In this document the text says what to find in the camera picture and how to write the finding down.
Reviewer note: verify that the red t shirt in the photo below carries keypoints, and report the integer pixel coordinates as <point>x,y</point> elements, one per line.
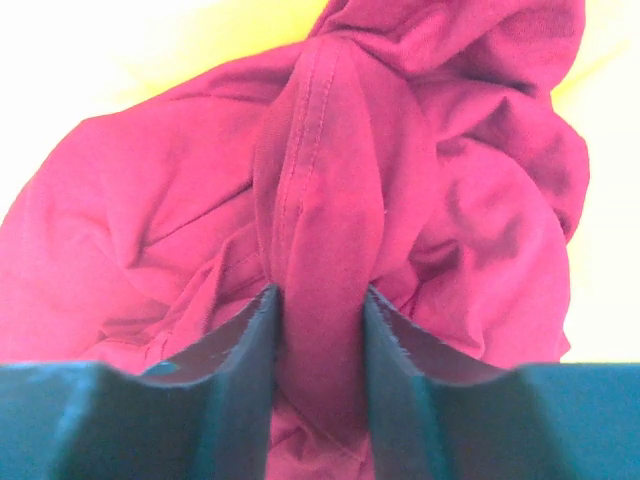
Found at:
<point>409,146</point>

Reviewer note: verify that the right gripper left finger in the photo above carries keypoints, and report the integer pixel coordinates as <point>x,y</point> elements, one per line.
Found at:
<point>203,413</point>

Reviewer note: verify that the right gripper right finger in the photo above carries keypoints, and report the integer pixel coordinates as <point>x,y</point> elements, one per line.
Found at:
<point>437,413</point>

